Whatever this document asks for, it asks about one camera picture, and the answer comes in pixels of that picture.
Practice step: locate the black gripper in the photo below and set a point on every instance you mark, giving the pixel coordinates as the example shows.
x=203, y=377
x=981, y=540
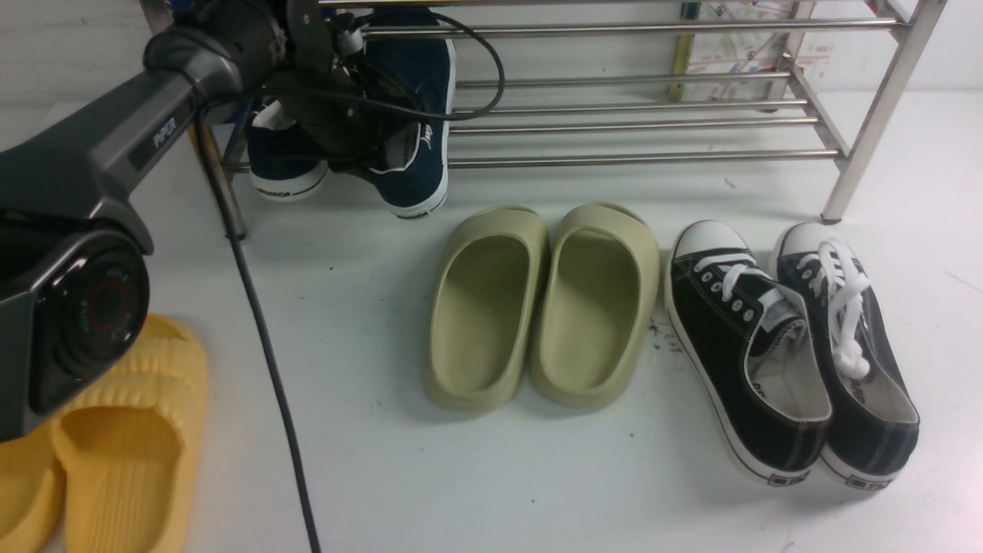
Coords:
x=320, y=86

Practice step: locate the navy canvas slip-on shoe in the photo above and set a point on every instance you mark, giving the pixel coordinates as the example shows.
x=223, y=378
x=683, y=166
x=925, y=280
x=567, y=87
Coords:
x=408, y=167
x=277, y=146

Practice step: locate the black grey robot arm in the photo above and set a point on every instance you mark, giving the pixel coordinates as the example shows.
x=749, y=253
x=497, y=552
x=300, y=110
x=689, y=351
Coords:
x=75, y=288

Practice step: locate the stainless steel shoe rack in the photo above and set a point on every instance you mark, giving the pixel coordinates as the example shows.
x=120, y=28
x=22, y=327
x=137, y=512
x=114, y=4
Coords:
x=589, y=100

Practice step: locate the left olive green foam slipper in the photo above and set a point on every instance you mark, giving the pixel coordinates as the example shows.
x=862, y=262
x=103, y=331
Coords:
x=492, y=274

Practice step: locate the olive green foam slipper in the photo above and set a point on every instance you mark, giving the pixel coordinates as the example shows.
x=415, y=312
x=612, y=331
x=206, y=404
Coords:
x=492, y=274
x=599, y=298

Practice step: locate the right olive green foam slipper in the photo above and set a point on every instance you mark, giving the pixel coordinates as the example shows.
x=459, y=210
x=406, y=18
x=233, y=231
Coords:
x=599, y=298

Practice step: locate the white printed cardboard box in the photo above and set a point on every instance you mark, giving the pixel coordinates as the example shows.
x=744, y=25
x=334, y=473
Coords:
x=746, y=53

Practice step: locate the right yellow ridged slipper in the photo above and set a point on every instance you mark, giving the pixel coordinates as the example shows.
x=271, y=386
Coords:
x=131, y=444

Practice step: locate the yellow ridged slipper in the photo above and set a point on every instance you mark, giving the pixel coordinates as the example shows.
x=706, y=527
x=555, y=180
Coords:
x=131, y=444
x=32, y=491

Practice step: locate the left black canvas lace-up sneaker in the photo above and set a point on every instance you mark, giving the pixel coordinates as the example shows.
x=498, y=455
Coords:
x=749, y=340

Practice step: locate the black canvas lace-up sneaker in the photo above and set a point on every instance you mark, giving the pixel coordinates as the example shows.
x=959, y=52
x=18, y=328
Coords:
x=875, y=425
x=749, y=340

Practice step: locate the left yellow ridged slipper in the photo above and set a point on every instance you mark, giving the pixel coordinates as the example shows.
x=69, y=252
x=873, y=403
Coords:
x=32, y=491

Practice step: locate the right black canvas lace-up sneaker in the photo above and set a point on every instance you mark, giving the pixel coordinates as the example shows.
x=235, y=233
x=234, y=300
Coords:
x=875, y=425

